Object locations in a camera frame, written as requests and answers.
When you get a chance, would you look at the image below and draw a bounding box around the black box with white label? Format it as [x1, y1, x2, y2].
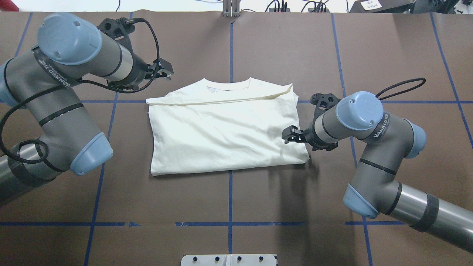
[349, 0, 416, 14]

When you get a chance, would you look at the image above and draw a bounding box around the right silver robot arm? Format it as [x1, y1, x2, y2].
[282, 91, 473, 252]

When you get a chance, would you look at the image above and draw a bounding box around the white camera mast with base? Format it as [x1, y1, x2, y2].
[180, 253, 278, 266]

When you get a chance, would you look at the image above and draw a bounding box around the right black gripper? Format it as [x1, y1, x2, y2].
[282, 118, 338, 151]

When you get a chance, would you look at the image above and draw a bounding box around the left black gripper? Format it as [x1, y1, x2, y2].
[129, 55, 174, 87]

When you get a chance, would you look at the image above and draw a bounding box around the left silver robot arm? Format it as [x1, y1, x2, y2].
[0, 12, 173, 205]

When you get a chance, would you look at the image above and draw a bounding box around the aluminium frame post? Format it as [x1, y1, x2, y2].
[222, 0, 241, 17]

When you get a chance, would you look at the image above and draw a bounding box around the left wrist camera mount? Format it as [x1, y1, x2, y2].
[97, 17, 138, 43]

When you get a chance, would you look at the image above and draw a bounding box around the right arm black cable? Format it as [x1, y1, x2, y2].
[376, 78, 426, 101]

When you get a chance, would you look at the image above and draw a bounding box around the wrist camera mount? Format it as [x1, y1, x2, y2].
[309, 93, 341, 121]
[97, 17, 138, 43]

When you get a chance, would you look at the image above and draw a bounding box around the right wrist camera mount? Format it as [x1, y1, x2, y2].
[309, 93, 341, 121]

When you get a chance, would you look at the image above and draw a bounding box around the cream long-sleeve cat shirt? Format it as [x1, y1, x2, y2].
[146, 78, 309, 176]

